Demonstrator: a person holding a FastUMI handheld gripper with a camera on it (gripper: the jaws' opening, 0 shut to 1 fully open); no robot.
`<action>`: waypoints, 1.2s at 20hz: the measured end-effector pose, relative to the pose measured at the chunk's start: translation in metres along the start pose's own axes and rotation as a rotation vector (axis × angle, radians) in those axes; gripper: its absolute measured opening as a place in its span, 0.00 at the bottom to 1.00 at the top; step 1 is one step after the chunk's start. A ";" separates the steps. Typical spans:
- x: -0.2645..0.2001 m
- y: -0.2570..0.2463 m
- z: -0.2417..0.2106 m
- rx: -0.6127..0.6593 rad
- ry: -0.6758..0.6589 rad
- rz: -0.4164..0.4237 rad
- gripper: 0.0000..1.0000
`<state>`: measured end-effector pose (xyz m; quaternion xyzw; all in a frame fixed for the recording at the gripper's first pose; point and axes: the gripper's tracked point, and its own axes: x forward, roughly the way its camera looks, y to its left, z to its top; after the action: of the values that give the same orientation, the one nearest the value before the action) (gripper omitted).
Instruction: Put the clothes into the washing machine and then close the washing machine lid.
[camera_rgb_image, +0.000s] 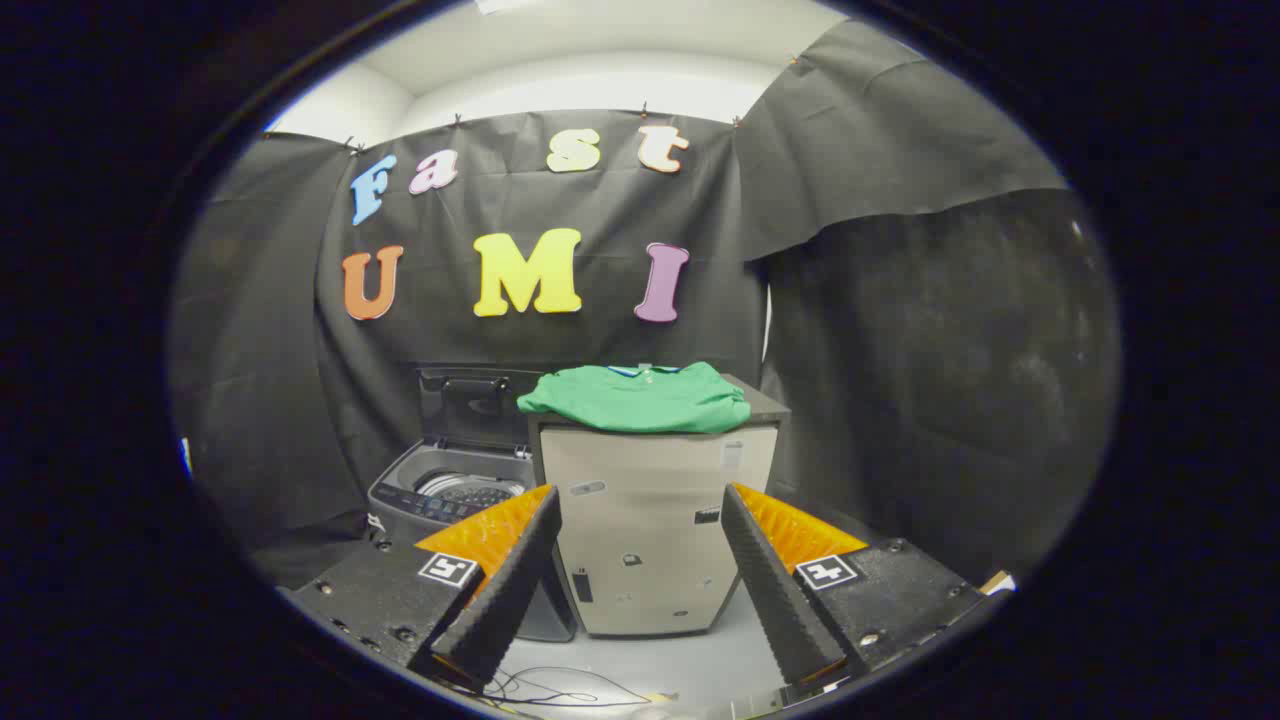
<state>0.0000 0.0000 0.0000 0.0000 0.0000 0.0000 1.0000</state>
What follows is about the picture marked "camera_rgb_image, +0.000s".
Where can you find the beige cabinet with dark top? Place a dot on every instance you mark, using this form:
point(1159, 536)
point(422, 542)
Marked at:
point(640, 520)

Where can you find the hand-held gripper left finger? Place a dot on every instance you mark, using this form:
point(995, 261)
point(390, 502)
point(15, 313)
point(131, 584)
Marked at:
point(510, 590)

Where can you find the dark washing machine lid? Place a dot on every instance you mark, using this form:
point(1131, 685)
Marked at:
point(470, 400)

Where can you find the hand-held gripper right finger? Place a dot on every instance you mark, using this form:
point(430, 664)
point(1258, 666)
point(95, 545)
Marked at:
point(775, 600)

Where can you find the black backdrop cloth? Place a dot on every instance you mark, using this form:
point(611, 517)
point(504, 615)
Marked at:
point(880, 350)

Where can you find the grey washing machine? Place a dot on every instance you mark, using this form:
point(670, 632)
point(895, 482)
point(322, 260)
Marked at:
point(440, 490)

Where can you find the green polo shirt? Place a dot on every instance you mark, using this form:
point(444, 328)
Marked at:
point(640, 400)

